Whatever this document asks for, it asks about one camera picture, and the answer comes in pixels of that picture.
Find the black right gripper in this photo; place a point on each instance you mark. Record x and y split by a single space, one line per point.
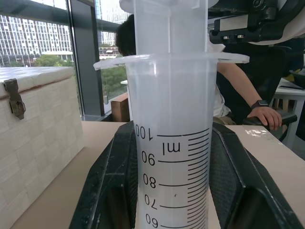
259 26

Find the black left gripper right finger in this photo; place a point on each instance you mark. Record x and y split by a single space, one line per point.
240 181

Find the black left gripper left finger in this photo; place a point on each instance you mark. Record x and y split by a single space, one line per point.
107 181

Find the translucent plastic syringe plunger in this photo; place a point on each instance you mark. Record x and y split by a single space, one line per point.
152 28

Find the hand of seated person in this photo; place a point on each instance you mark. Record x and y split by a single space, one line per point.
267 115

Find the black office chair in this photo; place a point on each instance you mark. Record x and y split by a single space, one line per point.
269 71

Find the brown cardboard box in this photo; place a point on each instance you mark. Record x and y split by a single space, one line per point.
120 109

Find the white woven storage box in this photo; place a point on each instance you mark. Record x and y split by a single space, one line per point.
40 148

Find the white desk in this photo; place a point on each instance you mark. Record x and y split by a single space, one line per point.
289 95

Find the dark wrist watch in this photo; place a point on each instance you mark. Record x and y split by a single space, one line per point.
259 104

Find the bronze metal box latch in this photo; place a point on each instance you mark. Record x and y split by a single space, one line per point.
15 100

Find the seated person in white shirt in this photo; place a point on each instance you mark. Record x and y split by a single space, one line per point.
126 38

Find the dark window frame pillar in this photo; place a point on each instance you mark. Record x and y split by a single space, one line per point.
85 59

